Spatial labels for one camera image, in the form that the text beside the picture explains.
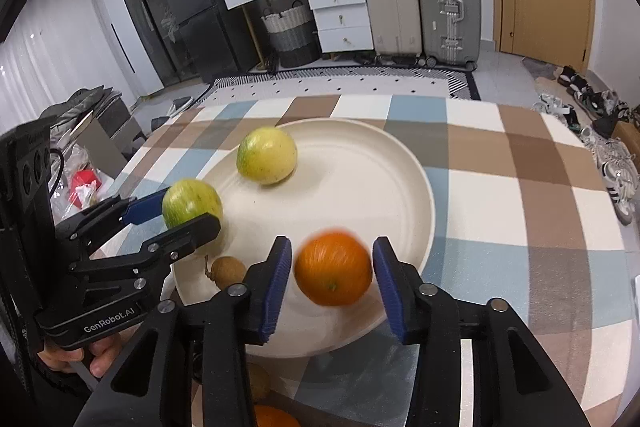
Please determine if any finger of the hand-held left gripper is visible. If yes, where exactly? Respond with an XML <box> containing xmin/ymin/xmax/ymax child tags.
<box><xmin>54</xmin><ymin>188</ymin><xmax>172</xmax><ymax>254</ymax></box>
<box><xmin>67</xmin><ymin>213</ymin><xmax>222</xmax><ymax>282</ymax></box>

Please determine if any grey jacket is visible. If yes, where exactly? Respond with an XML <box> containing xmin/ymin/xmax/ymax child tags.
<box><xmin>39</xmin><ymin>87</ymin><xmax>126</xmax><ymax>128</ymax></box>

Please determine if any silver suitcase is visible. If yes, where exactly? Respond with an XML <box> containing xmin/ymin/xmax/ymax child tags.
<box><xmin>414</xmin><ymin>0</ymin><xmax>482</xmax><ymax>71</ymax></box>

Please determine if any white sheer curtain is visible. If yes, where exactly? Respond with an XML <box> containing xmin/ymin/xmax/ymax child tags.
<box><xmin>0</xmin><ymin>0</ymin><xmax>165</xmax><ymax>134</ymax></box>

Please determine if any dark glass cabinet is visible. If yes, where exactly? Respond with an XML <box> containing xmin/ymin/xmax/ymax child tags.
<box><xmin>106</xmin><ymin>0</ymin><xmax>182</xmax><ymax>86</ymax></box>

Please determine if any green round fruit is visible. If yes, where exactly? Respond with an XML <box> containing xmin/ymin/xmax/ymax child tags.
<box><xmin>162</xmin><ymin>178</ymin><xmax>224</xmax><ymax>233</ymax></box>

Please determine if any orange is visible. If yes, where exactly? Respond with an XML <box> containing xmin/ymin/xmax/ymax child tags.
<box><xmin>293</xmin><ymin>231</ymin><xmax>374</xmax><ymax>307</ymax></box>
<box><xmin>254</xmin><ymin>404</ymin><xmax>301</xmax><ymax>427</ymax></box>

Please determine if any yellow-green round fruit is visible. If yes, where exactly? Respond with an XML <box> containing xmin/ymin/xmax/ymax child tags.
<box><xmin>236</xmin><ymin>127</ymin><xmax>299</xmax><ymax>186</ymax></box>

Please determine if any clear plastic bag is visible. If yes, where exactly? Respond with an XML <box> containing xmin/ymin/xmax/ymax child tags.
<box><xmin>49</xmin><ymin>141</ymin><xmax>117</xmax><ymax>228</ymax></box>

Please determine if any white desk with drawers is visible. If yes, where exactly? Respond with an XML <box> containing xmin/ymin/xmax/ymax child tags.
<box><xmin>221</xmin><ymin>0</ymin><xmax>376</xmax><ymax>55</ymax></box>

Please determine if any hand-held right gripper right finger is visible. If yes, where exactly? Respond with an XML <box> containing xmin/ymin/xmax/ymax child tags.
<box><xmin>371</xmin><ymin>236</ymin><xmax>593</xmax><ymax>427</ymax></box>

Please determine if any brown kiwi on plate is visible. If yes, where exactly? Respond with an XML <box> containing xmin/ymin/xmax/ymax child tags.
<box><xmin>204</xmin><ymin>255</ymin><xmax>248</xmax><ymax>292</ymax></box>

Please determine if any woven laundry basket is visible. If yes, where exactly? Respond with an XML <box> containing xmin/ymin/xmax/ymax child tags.
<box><xmin>260</xmin><ymin>2</ymin><xmax>321</xmax><ymax>68</ymax></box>

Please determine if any pile of shoes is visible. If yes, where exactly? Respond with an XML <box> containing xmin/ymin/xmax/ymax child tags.
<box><xmin>532</xmin><ymin>64</ymin><xmax>640</xmax><ymax>226</ymax></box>

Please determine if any cream round plate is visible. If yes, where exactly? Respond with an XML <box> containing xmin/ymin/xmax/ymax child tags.
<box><xmin>170</xmin><ymin>118</ymin><xmax>436</xmax><ymax>359</ymax></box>

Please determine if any cardboard box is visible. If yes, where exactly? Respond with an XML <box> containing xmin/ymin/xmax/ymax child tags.
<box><xmin>75</xmin><ymin>108</ymin><xmax>129</xmax><ymax>164</ymax></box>

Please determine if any grey floor mat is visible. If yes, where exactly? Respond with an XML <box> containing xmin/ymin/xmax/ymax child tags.
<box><xmin>521</xmin><ymin>56</ymin><xmax>566</xmax><ymax>84</ymax></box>

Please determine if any person's left hand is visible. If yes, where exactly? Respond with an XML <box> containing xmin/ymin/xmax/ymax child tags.
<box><xmin>39</xmin><ymin>321</ymin><xmax>151</xmax><ymax>380</ymax></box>

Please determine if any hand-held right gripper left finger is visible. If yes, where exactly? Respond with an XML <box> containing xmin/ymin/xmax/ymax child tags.
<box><xmin>72</xmin><ymin>236</ymin><xmax>293</xmax><ymax>427</ymax></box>

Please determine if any red packet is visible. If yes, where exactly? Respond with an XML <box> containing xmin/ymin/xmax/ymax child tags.
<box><xmin>69</xmin><ymin>169</ymin><xmax>102</xmax><ymax>208</ymax></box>

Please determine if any beige suitcase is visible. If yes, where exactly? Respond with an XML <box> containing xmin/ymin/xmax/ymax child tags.
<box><xmin>358</xmin><ymin>0</ymin><xmax>426</xmax><ymax>65</ymax></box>

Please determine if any checked tablecloth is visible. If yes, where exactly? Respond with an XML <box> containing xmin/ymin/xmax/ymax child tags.
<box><xmin>107</xmin><ymin>94</ymin><xmax>636</xmax><ymax>427</ymax></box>

